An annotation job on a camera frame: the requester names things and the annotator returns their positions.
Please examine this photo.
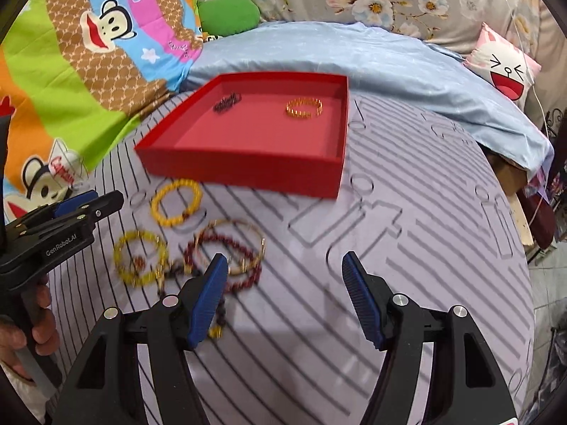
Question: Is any dark purple bead bracelet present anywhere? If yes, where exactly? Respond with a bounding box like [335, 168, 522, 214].
[213, 94, 243, 113]

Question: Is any light blue sheet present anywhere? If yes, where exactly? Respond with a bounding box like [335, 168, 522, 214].
[184, 20, 554, 182]

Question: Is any yellow crystal charm bracelet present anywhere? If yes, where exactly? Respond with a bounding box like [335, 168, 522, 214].
[114, 229, 170, 288]

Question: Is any gold link bracelet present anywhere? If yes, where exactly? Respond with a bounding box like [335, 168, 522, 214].
[285, 96, 323, 120]

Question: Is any grey striped bedsheet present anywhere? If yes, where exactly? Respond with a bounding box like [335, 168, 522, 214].
[46, 91, 539, 425]

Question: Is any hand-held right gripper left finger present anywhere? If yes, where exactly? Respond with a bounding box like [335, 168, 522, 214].
[53, 252, 229, 425]

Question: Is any red jewelry tray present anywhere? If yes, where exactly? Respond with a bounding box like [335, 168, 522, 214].
[134, 71, 350, 199]

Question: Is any green pillow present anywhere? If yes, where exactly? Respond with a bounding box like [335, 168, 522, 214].
[197, 0, 260, 38]

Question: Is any yellow round bead bracelet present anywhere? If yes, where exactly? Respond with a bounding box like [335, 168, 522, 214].
[151, 179, 203, 227]

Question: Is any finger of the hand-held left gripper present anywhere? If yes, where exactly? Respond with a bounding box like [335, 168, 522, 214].
[6, 190, 98, 233]
[20, 191, 125, 240]

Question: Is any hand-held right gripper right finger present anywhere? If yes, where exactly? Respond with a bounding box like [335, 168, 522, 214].
[341, 250, 519, 425]

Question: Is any person's left hand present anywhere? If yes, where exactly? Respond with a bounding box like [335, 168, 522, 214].
[0, 283, 60, 381]

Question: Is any white cable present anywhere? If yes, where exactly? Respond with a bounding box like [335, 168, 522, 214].
[500, 0, 548, 138]

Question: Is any black bead gold charm bracelet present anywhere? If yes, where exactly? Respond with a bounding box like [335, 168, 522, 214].
[157, 261, 229, 339]

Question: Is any thin gold bangle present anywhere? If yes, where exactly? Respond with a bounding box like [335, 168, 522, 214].
[197, 219, 266, 275]

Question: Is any pink cartoon face pillow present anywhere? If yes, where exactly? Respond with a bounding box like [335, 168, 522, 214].
[463, 22, 542, 107]

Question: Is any dark red bead bracelet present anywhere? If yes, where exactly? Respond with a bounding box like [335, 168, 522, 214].
[184, 232, 262, 295]

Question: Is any wooden board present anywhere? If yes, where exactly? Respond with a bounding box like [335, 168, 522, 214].
[483, 142, 534, 246]

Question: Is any cartoon monkey blanket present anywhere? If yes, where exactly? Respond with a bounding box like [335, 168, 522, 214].
[0, 0, 204, 226]

